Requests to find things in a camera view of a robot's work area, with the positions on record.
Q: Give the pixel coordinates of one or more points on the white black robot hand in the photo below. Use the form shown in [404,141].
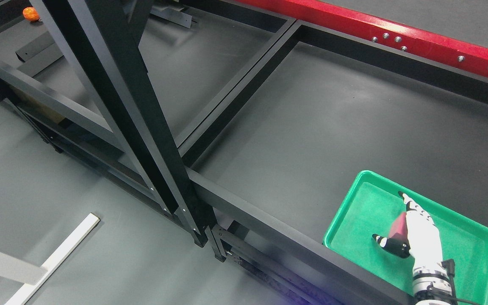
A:
[424,242]

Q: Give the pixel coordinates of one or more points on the pink foam block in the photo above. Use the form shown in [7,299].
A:
[399,230]

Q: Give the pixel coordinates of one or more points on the green plastic tray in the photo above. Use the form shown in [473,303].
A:
[371,205]

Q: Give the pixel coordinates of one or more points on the black metal shelf rack middle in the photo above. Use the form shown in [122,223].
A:
[278,153]

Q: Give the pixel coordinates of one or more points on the black metal shelf rack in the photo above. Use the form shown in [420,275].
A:
[278,153]
[97,39]

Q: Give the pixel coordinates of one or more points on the black metal shelf rack left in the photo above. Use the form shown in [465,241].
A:
[97,39]

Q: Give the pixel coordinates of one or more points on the red metal beam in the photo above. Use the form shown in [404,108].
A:
[446,50]

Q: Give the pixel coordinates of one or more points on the white table with T-leg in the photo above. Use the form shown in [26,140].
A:
[40,198]

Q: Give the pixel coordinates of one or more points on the orange ball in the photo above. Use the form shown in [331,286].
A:
[30,14]

